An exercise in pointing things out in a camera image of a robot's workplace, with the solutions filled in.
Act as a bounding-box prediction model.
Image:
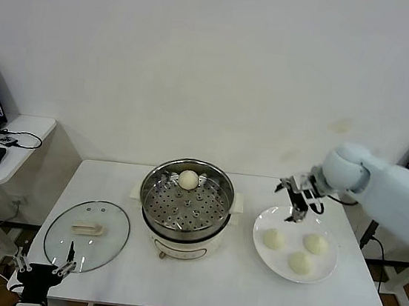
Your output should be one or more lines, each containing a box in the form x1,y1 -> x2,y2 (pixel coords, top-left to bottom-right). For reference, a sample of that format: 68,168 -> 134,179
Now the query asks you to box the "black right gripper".
270,167 -> 328,227

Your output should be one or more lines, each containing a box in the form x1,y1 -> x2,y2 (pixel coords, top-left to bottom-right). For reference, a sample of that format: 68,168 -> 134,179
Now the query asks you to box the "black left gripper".
9,234 -> 79,306

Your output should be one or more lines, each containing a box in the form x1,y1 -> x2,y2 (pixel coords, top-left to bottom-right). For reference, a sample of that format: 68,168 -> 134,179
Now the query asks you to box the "white steamed baozi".
262,227 -> 287,252
302,232 -> 330,257
177,169 -> 201,192
285,250 -> 318,277

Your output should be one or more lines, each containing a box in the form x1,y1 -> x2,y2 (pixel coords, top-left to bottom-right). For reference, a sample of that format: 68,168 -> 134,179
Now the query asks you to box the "stainless steel steamer basket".
126,151 -> 251,241

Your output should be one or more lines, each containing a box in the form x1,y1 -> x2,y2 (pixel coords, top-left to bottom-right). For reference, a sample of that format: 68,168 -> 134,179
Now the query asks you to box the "white round plate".
247,202 -> 344,288

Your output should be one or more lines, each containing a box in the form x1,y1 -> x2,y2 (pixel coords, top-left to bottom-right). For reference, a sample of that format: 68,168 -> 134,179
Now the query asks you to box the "round glass pot lid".
39,193 -> 135,280

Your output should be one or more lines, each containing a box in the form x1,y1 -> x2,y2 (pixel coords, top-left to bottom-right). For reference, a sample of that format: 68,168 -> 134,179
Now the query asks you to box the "cream electric cooker base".
134,204 -> 230,267

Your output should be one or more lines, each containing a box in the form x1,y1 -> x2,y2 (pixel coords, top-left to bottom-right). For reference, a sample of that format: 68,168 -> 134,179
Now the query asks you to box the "white side table with mouse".
0,111 -> 88,271

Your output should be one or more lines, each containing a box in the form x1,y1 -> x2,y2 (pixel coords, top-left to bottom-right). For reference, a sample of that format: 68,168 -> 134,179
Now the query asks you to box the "white side table with sticker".
322,187 -> 409,306

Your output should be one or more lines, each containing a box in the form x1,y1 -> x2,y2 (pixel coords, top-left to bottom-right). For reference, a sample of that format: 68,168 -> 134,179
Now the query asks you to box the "black inline adapter with cable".
356,219 -> 390,284

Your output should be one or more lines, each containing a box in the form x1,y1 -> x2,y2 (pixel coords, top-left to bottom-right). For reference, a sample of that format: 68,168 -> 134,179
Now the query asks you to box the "small black adapter with cable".
0,129 -> 43,152

